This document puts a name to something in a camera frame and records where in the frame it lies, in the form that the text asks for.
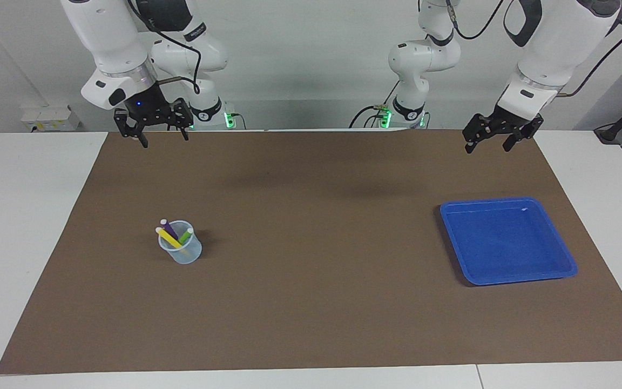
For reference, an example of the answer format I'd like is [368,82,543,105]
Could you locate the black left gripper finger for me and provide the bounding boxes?
[463,112,501,155]
[503,125,536,152]

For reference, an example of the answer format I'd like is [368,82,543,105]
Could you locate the yellow pen white caps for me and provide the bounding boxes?
[155,227,191,255]

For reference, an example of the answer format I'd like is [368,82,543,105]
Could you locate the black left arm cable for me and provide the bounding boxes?
[446,0,622,98]

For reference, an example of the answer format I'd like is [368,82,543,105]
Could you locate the brown table mat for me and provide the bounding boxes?
[0,129,622,375]

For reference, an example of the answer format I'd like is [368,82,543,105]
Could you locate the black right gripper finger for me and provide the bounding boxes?
[172,98,193,142]
[114,108,148,148]

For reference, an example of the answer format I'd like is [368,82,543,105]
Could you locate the white wall socket boxes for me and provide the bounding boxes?
[19,105,80,132]

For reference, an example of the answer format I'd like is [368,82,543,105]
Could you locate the black base cables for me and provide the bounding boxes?
[349,81,399,129]

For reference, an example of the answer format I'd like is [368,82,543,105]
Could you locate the blue plastic tray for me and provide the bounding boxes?
[440,197,578,286]

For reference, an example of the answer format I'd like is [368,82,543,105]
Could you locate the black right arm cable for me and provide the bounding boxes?
[127,0,204,96]

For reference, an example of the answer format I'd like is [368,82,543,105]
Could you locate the clear plastic cup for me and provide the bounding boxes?
[158,220,202,265]

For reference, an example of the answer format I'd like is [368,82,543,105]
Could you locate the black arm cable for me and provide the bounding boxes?
[127,0,204,96]
[446,0,622,98]

